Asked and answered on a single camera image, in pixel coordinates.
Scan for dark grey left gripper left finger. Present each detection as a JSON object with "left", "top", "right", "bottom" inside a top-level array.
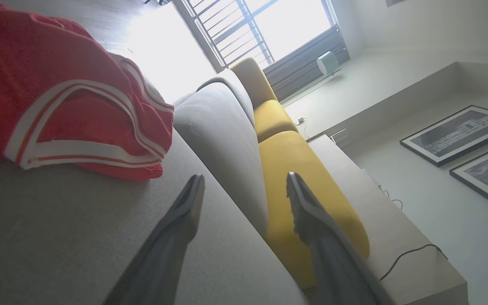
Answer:
[{"left": 103, "top": 175, "right": 205, "bottom": 305}]

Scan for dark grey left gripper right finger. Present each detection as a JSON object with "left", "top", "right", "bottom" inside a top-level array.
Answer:
[{"left": 286, "top": 172, "right": 394, "bottom": 305}]

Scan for red shorts with white stripes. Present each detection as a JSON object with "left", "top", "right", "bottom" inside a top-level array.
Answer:
[{"left": 0, "top": 0, "right": 175, "bottom": 182}]

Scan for beige console table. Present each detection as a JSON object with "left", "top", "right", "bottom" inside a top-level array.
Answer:
[{"left": 307, "top": 134, "right": 470, "bottom": 305}]

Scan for large yellow back cushion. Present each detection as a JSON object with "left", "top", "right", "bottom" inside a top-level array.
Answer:
[{"left": 259, "top": 130, "right": 371, "bottom": 291}]

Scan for grey sofa seat cushion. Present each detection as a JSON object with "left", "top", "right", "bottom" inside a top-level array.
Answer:
[
  {"left": 196, "top": 69, "right": 256, "bottom": 127},
  {"left": 173, "top": 82, "right": 269, "bottom": 238}
]

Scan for large grey sofa seat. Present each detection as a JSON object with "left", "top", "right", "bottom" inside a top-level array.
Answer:
[{"left": 0, "top": 76, "right": 310, "bottom": 305}]

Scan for grey pleated curtain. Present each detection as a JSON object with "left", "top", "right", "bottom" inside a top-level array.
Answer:
[{"left": 262, "top": 25, "right": 351, "bottom": 102}]

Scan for white cylindrical device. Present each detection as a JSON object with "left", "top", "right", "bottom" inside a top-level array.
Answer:
[{"left": 316, "top": 51, "right": 341, "bottom": 78}]

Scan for metal balcony railing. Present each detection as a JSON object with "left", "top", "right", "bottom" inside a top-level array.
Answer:
[{"left": 183, "top": 0, "right": 276, "bottom": 68}]

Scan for thin black cable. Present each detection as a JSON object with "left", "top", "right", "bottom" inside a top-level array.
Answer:
[{"left": 379, "top": 244, "right": 449, "bottom": 283}]

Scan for white wall plug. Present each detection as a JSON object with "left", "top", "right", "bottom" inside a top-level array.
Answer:
[{"left": 296, "top": 117, "right": 310, "bottom": 140}]

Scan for dark window frame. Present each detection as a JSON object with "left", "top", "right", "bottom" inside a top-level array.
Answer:
[{"left": 171, "top": 0, "right": 340, "bottom": 73}]

